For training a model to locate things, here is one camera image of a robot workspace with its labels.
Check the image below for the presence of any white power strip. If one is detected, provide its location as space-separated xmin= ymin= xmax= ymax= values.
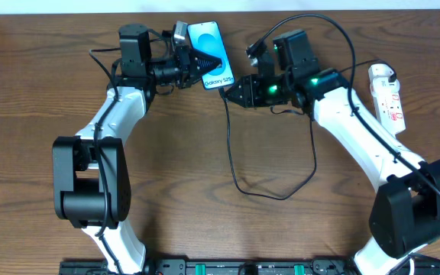
xmin=372 ymin=93 xmax=406 ymax=136

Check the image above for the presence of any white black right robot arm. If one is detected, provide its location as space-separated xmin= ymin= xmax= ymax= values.
xmin=223 ymin=30 xmax=440 ymax=274

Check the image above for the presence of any white power strip cord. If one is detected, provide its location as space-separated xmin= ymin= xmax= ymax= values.
xmin=397 ymin=255 xmax=416 ymax=275

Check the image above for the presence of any white charger adapter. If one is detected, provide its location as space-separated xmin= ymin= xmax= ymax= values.
xmin=368 ymin=63 xmax=400 ymax=97

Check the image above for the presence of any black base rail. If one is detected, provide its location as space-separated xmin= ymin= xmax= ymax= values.
xmin=57 ymin=258 xmax=440 ymax=275

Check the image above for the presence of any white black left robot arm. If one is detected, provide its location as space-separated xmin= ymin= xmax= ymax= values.
xmin=52 ymin=21 xmax=222 ymax=274

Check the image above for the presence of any black USB charging cable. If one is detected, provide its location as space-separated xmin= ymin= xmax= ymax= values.
xmin=218 ymin=59 xmax=398 ymax=202

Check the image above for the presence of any blue Galaxy smartphone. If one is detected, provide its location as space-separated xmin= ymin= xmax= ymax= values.
xmin=187 ymin=21 xmax=235 ymax=89

